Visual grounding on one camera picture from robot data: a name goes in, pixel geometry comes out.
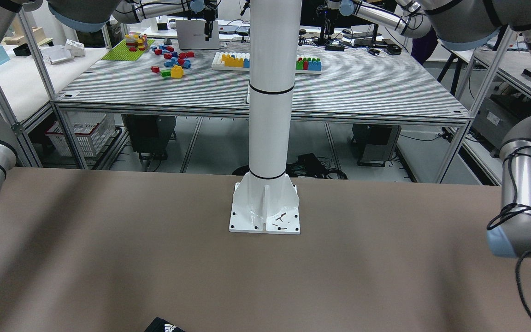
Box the black printed t-shirt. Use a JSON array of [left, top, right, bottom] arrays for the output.
[[145, 317, 184, 332]]

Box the white tray with blocks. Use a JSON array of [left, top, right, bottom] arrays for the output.
[[210, 51, 323, 75]]

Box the grey computer case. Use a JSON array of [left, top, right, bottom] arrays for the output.
[[351, 123, 401, 167]]

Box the striped work table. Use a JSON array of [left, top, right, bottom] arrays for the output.
[[55, 46, 472, 126]]

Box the silver laptop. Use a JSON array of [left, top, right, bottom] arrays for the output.
[[176, 20, 220, 50]]

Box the white plastic basket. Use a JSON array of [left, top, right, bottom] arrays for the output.
[[45, 112, 116, 158]]

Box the green lego baseplate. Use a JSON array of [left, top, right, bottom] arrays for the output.
[[101, 36, 154, 61]]

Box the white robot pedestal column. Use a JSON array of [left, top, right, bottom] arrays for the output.
[[228, 0, 301, 235]]

